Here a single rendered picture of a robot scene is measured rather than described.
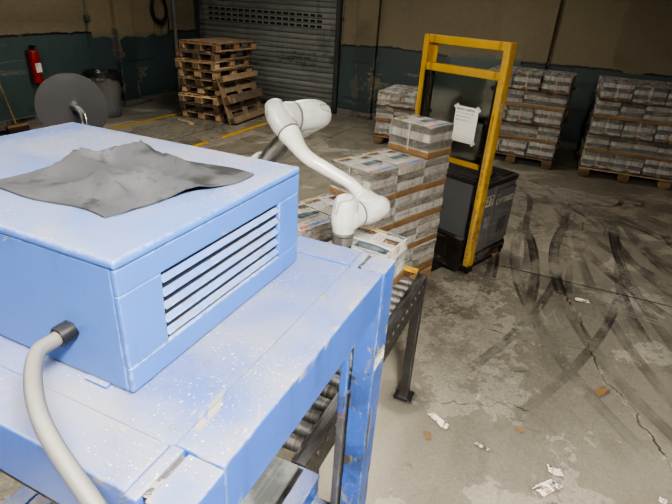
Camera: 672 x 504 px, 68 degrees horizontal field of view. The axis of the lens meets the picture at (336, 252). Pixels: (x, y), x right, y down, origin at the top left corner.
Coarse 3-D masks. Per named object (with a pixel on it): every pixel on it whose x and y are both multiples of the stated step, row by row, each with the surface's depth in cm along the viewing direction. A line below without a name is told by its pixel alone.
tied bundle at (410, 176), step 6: (420, 162) 352; (402, 168) 339; (408, 168) 344; (414, 168) 349; (420, 168) 354; (402, 174) 342; (408, 174) 347; (414, 174) 352; (420, 174) 358; (402, 180) 345; (408, 180) 348; (414, 180) 354; (420, 180) 360; (402, 186) 346; (408, 186) 351; (414, 186) 357
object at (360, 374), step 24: (360, 264) 104; (384, 264) 104; (384, 288) 103; (384, 312) 108; (384, 336) 113; (360, 360) 111; (360, 384) 114; (360, 408) 117; (336, 432) 123; (360, 432) 120; (336, 456) 127; (360, 456) 123; (336, 480) 130; (360, 480) 127
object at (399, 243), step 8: (360, 232) 244; (368, 232) 244; (376, 232) 245; (384, 232) 246; (368, 240) 237; (376, 240) 237; (384, 240) 238; (392, 240) 238; (400, 240) 239; (400, 248) 236; (400, 256) 240; (400, 264) 245; (400, 272) 248
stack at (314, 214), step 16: (416, 192) 362; (304, 208) 322; (320, 208) 324; (400, 208) 356; (416, 208) 369; (304, 224) 300; (320, 224) 301; (368, 224) 336; (384, 224) 348; (416, 224) 376; (320, 240) 307
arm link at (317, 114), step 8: (304, 104) 221; (312, 104) 223; (320, 104) 226; (304, 112) 220; (312, 112) 222; (320, 112) 225; (328, 112) 229; (304, 120) 221; (312, 120) 223; (320, 120) 226; (328, 120) 231; (304, 128) 224; (312, 128) 227; (320, 128) 232; (304, 136) 234; (272, 144) 250; (280, 144) 245; (264, 152) 258; (272, 152) 252; (280, 152) 250; (272, 160) 257; (280, 160) 260
